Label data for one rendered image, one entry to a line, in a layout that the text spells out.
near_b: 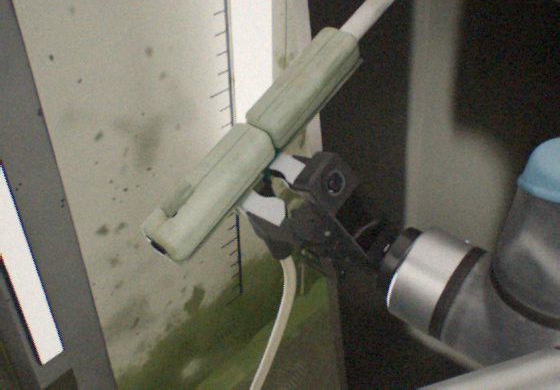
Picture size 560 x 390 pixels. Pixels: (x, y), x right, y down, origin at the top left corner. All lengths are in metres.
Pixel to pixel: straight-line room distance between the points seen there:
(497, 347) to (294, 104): 0.30
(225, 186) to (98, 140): 0.77
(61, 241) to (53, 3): 0.50
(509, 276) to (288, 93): 0.29
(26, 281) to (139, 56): 0.52
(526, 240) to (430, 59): 0.77
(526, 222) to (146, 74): 1.02
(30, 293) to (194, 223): 0.85
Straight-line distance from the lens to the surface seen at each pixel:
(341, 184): 0.52
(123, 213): 1.45
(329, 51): 0.66
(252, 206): 0.61
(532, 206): 0.45
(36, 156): 1.26
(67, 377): 1.64
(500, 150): 1.24
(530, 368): 0.35
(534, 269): 0.46
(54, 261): 1.40
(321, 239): 0.57
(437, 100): 1.24
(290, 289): 0.84
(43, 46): 1.19
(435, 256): 0.53
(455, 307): 0.52
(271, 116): 0.61
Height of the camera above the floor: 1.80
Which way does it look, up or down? 37 degrees down
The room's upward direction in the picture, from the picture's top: straight up
